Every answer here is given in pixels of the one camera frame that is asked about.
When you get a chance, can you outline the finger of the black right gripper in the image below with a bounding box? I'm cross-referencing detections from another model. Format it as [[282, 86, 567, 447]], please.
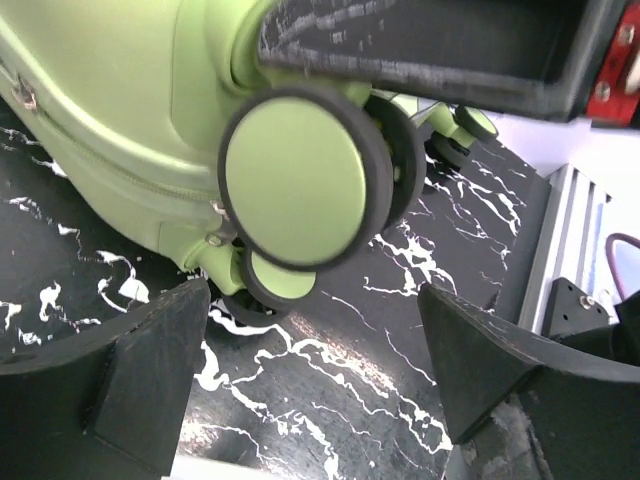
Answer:
[[258, 0, 627, 121]]

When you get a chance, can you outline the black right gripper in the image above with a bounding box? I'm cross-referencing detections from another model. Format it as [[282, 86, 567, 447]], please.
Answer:
[[585, 1, 639, 128]]

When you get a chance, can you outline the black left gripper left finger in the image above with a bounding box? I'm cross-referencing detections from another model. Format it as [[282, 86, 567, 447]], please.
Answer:
[[1, 279, 210, 479]]

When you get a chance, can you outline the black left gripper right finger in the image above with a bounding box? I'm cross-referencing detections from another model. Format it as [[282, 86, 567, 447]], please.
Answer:
[[418, 286, 639, 479]]

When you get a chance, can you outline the green hard-shell suitcase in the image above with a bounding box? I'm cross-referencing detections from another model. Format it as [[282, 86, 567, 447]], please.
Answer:
[[1, 1, 498, 327]]

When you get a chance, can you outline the aluminium frame rail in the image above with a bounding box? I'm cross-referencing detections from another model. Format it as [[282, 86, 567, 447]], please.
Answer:
[[518, 164, 639, 337]]

